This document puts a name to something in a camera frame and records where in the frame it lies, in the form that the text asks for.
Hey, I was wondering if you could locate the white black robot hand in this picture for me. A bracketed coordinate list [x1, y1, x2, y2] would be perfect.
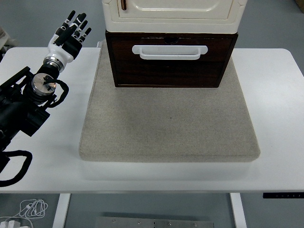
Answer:
[46, 10, 93, 65]

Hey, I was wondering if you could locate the white drawer handle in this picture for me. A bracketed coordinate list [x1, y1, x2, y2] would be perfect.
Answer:
[132, 44, 209, 60]

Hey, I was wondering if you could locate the dark brown wooden drawer housing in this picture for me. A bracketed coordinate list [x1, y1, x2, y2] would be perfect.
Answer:
[105, 30, 239, 88]

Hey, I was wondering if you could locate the cream plastic cabinet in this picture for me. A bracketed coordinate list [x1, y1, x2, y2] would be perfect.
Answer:
[101, 0, 245, 34]

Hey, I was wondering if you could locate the person's foot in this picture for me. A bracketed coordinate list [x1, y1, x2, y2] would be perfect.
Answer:
[0, 25, 17, 52]

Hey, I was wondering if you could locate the beige fabric mat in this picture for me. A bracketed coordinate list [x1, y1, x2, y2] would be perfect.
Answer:
[78, 40, 261, 163]

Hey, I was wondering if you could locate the white table leg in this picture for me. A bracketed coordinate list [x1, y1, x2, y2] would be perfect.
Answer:
[229, 192, 247, 228]
[51, 193, 71, 228]

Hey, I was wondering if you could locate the white charger plug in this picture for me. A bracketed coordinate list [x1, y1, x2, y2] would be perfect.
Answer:
[0, 219, 22, 228]

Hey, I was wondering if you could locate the grey metal plate with screws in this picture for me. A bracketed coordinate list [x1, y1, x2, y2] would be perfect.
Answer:
[95, 216, 215, 228]

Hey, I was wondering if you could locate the black table control panel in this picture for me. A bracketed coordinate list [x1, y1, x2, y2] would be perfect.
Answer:
[262, 192, 304, 199]

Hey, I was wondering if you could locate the white earphone cable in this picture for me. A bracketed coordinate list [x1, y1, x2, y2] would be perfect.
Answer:
[0, 199, 48, 228]

